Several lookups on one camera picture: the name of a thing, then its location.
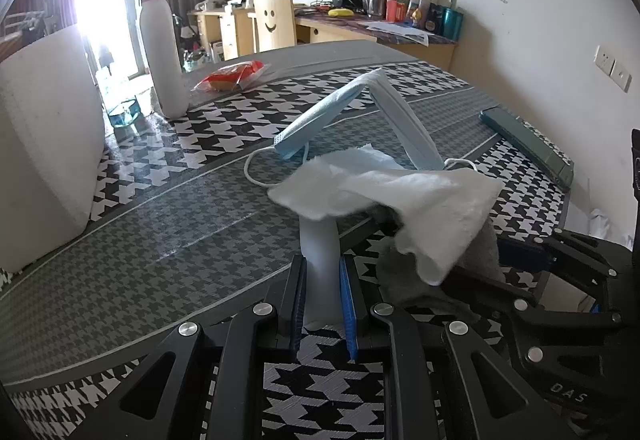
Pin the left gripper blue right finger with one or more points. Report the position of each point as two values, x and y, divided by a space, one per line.
348 304

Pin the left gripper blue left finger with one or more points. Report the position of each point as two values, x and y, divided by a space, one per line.
298 301

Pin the grey sock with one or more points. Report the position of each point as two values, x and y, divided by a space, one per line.
430 242

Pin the white tissue cloth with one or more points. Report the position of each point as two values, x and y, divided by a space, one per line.
341 183

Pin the houndstooth tablecloth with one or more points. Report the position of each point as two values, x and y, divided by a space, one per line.
181 227

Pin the red snack packet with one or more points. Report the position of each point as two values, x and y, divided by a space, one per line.
233 77

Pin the dark green flat case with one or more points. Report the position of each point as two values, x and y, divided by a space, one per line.
557 166

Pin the wooden smiley face chair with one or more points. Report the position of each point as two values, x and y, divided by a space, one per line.
274 25

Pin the long wooden desk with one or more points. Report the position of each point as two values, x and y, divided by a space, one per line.
239 36

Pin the yellow object on desk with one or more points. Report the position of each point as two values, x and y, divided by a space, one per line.
341 13

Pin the papers on desk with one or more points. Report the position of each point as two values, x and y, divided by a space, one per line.
414 34

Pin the white lotion bottle red pump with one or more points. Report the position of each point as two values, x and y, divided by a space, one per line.
159 40

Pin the white styrofoam box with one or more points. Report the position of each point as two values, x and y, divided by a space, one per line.
52 141

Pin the glass balcony door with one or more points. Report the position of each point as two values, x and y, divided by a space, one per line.
105 5

